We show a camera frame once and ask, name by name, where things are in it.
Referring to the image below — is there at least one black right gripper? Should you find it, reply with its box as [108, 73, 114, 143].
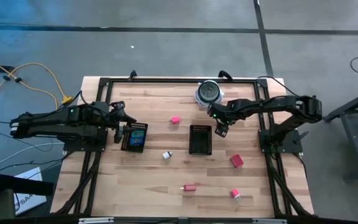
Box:
[210, 107, 234, 138]

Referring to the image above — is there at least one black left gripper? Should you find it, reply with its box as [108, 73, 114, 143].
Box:
[104, 101, 137, 144]

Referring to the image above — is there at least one black aluminium table frame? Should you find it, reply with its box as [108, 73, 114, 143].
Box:
[50, 76, 316, 218]

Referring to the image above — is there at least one white printed box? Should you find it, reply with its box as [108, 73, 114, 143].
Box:
[12, 166, 48, 216]

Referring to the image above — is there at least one black flat bar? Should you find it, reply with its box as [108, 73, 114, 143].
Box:
[0, 173, 56, 197]

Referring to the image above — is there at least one black plastic slotted basket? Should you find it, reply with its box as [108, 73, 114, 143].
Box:
[120, 121, 149, 154]
[188, 124, 213, 156]

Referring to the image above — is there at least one crimson square charger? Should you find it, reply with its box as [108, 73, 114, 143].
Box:
[229, 153, 245, 169]

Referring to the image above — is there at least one silver metal bracket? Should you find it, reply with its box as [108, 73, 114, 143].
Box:
[252, 218, 288, 224]
[78, 217, 115, 224]

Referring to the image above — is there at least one white floor cable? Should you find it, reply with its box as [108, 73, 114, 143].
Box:
[0, 142, 65, 165]

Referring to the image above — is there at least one black metal stand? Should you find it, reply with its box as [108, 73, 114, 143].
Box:
[323, 85, 358, 182]

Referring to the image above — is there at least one yellow extension cable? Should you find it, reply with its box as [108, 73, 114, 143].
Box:
[0, 52, 75, 105]

